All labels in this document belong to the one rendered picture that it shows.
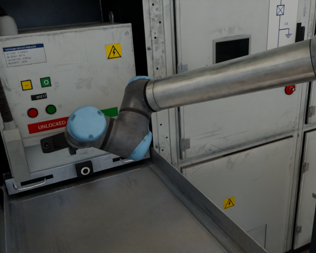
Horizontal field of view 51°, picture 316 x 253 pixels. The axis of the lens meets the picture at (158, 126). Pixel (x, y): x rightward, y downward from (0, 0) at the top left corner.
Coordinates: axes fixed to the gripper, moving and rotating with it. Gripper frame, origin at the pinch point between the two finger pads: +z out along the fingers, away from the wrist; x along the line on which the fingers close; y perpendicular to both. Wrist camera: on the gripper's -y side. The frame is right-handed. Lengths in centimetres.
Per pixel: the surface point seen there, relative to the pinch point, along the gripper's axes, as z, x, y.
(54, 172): 8.9, -7.7, -5.7
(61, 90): -4.6, 18.1, 1.9
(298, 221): 37, -66, 115
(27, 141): -1.1, 4.0, -12.3
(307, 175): 23, -42, 118
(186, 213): -20.5, -31.7, 27.7
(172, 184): -6.5, -23.2, 31.2
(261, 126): 5, -11, 84
